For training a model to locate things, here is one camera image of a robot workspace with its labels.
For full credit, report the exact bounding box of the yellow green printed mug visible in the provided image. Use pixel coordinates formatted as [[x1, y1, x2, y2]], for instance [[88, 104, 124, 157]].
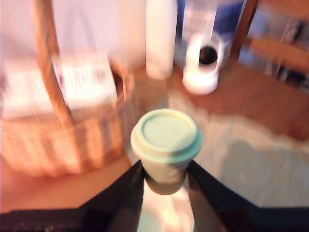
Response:
[[141, 187, 195, 232]]

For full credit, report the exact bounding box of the pale green coffee capsule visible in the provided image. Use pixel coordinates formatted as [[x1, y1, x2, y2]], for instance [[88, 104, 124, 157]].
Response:
[[130, 108, 203, 196]]

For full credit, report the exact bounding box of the small white round camera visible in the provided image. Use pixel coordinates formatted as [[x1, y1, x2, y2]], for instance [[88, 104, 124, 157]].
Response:
[[182, 33, 226, 96]]

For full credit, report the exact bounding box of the wooden chair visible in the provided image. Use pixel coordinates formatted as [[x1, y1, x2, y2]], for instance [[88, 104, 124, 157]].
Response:
[[229, 0, 309, 74]]

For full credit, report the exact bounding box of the white metal bottle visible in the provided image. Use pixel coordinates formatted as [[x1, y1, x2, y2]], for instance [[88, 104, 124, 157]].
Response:
[[145, 0, 178, 80]]

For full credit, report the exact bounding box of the white printed box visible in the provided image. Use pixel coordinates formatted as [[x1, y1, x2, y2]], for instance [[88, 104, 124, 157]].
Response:
[[51, 49, 119, 110], [0, 57, 55, 120]]

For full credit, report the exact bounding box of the wicker basket with handle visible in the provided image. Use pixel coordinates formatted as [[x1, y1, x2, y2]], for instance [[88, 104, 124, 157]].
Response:
[[0, 0, 139, 178]]

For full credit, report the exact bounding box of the pale green table cloth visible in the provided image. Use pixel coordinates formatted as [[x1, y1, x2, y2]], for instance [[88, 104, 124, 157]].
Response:
[[127, 93, 309, 232]]

